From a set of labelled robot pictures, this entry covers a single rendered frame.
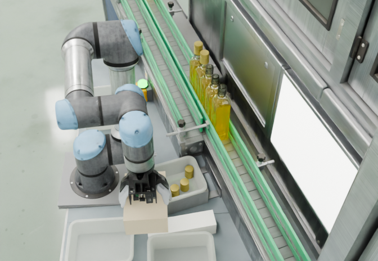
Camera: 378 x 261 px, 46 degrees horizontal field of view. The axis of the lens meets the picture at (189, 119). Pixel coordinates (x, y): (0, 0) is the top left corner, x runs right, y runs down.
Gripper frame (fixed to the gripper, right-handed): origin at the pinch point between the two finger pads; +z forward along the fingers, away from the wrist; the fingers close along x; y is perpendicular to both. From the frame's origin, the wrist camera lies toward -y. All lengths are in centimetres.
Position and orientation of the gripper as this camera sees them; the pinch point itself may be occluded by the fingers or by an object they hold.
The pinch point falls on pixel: (145, 198)
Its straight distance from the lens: 132.1
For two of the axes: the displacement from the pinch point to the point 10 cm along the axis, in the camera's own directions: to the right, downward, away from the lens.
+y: 0.7, 7.3, -6.8
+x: 10.0, -0.5, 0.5
